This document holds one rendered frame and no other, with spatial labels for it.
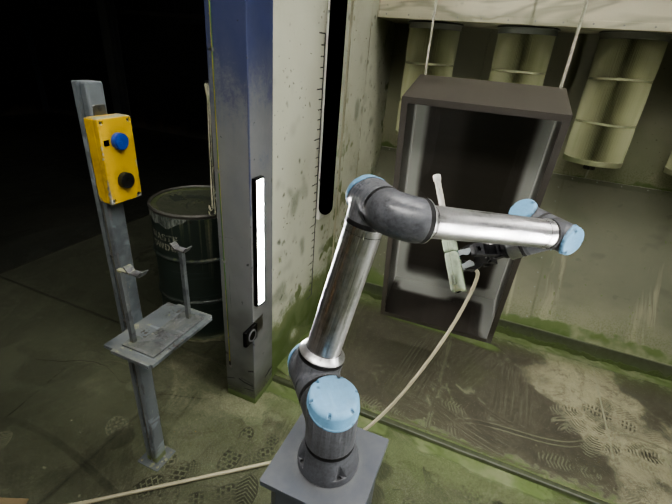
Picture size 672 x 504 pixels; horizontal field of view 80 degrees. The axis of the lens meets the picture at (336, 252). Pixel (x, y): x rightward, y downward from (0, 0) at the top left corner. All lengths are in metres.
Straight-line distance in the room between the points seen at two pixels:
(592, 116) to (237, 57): 2.07
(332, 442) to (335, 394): 0.13
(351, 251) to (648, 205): 2.62
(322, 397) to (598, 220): 2.55
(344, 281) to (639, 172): 2.61
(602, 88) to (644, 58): 0.22
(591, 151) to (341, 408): 2.24
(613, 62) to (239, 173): 2.15
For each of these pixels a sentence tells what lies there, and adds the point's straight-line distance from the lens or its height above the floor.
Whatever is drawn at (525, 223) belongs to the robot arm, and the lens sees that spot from 1.21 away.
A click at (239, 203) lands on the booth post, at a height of 1.16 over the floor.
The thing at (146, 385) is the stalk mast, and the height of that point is 0.47.
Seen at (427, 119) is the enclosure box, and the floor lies 1.51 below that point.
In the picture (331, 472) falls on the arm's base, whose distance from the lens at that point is 1.32.
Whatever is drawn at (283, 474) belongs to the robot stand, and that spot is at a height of 0.64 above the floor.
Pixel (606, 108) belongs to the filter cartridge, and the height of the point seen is 1.59.
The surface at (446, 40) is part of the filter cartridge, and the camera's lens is 2.95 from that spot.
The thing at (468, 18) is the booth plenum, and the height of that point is 1.99.
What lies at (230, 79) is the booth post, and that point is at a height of 1.65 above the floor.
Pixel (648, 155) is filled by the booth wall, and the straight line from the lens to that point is 3.39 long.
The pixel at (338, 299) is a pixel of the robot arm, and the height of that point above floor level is 1.14.
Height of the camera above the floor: 1.77
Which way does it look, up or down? 27 degrees down
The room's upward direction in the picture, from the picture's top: 5 degrees clockwise
